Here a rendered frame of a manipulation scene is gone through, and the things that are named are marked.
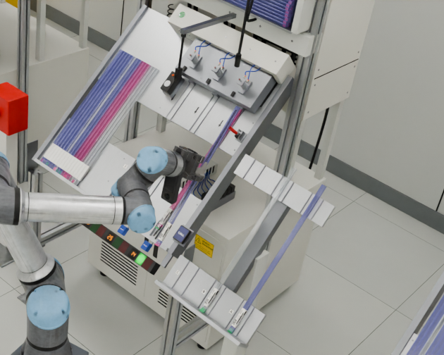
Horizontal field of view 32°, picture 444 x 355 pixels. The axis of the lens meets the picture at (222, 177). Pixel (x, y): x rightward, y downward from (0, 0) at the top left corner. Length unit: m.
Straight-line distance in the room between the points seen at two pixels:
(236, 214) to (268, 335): 0.66
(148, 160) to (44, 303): 0.50
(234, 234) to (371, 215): 1.55
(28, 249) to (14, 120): 1.06
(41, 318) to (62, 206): 0.36
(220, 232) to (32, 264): 0.80
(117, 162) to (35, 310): 0.73
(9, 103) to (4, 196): 1.20
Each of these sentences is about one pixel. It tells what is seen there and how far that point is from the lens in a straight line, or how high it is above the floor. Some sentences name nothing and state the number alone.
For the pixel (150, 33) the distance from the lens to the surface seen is 2.94.
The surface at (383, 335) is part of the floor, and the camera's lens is 3.55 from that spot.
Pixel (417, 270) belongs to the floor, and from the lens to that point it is 3.99.
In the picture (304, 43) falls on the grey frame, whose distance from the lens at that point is 2.55.
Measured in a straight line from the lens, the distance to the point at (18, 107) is 3.21.
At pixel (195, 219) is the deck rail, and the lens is 2.54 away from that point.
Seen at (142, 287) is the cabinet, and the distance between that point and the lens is 3.27.
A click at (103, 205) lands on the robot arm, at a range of 2.05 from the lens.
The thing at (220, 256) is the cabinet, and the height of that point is 0.53.
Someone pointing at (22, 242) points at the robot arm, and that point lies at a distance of 2.24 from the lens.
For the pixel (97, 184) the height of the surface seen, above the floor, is 0.75.
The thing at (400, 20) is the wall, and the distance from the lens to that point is 4.06.
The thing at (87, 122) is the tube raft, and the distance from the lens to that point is 2.87.
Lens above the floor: 2.32
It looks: 33 degrees down
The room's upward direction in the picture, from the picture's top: 11 degrees clockwise
